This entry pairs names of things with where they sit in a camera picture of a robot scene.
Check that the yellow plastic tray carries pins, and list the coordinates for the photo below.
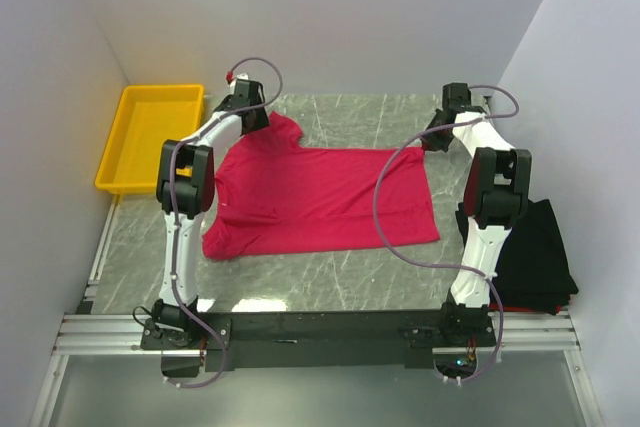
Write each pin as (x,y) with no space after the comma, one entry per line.
(146,117)

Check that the folded black t shirt stack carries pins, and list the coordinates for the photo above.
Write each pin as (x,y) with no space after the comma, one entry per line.
(525,265)

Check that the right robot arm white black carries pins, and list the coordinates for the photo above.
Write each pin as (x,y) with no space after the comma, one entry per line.
(495,197)

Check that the folded red shirt under stack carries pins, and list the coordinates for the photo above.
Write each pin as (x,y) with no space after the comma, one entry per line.
(549,309)

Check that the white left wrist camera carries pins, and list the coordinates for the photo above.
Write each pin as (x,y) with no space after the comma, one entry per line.
(232,78)

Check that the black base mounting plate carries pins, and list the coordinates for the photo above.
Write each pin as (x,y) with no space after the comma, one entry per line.
(237,340)

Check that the red t shirt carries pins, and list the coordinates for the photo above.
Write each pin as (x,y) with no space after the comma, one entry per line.
(278,197)

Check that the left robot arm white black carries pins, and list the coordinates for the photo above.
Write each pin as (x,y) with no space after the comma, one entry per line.
(185,191)

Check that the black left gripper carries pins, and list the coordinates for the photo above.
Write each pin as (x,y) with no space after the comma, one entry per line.
(262,120)

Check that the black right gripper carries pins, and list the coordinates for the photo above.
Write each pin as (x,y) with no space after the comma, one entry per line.
(431,142)

